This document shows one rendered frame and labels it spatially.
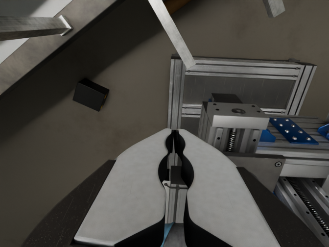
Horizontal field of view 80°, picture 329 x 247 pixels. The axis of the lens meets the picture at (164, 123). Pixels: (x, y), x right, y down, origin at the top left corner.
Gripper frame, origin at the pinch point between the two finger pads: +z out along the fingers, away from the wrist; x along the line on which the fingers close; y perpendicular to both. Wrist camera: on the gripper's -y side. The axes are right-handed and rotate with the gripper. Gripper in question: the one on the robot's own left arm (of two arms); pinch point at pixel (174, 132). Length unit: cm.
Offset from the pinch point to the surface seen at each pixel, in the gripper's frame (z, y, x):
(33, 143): 132, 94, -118
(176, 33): 48.0, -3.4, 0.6
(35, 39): 62, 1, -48
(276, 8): 47, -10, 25
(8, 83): 62, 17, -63
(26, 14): 70, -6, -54
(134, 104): 132, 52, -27
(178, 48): 48.0, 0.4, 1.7
